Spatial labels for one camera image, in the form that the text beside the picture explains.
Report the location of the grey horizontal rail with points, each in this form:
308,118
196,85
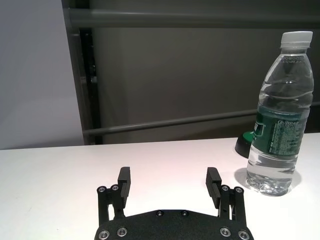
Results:
162,123
187,18

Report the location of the green black push button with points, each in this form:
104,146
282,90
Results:
241,147

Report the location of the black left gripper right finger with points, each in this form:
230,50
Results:
212,187

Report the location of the dark vertical frame post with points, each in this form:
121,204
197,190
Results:
85,87

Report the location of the clear water bottle green label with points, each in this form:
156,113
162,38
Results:
285,130

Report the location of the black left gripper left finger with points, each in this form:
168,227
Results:
123,190

